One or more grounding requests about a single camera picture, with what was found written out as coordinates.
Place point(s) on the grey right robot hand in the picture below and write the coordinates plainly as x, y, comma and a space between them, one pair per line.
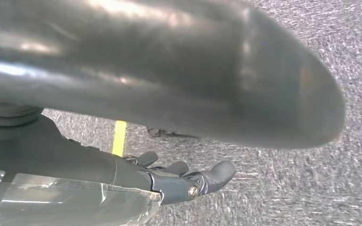
168, 62

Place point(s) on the dark metal floor stand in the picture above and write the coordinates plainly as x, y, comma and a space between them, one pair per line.
159, 132

